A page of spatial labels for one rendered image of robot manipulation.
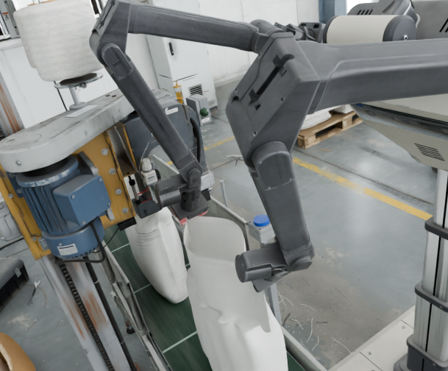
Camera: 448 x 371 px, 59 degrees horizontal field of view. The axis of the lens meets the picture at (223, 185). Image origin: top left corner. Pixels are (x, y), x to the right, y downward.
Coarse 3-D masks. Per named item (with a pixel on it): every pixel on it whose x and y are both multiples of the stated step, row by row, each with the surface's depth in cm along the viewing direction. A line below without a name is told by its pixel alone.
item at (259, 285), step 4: (272, 276) 86; (276, 276) 85; (284, 276) 91; (256, 280) 89; (260, 280) 89; (264, 280) 90; (268, 280) 90; (272, 280) 89; (276, 280) 90; (256, 284) 89; (260, 284) 89; (264, 284) 89; (268, 284) 89; (256, 288) 88; (260, 288) 89; (264, 288) 89
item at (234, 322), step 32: (192, 224) 128; (224, 224) 122; (192, 256) 109; (224, 256) 129; (192, 288) 131; (224, 288) 109; (224, 320) 113; (256, 320) 110; (224, 352) 122; (256, 352) 111
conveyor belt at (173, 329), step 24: (120, 240) 239; (120, 264) 218; (144, 288) 198; (144, 312) 183; (168, 312) 180; (192, 312) 178; (168, 336) 168; (192, 336) 166; (168, 360) 158; (192, 360) 156; (288, 360) 149
